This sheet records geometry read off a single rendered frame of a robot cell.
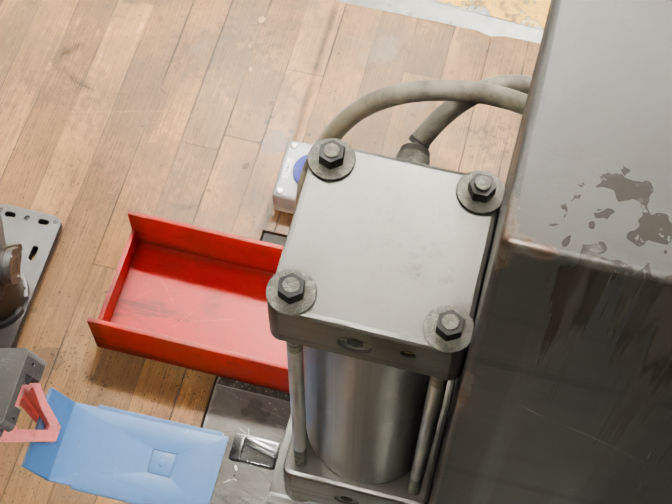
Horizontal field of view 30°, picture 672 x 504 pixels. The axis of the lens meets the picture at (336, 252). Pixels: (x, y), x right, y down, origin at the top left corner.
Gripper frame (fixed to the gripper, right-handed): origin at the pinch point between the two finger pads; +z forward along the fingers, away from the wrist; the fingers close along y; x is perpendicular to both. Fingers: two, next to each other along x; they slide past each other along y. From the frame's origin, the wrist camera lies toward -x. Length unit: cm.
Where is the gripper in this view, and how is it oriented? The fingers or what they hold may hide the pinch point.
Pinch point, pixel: (48, 430)
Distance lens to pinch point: 108.2
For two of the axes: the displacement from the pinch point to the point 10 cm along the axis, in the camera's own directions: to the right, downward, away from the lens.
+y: 8.3, -0.5, -5.5
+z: 5.0, 4.8, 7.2
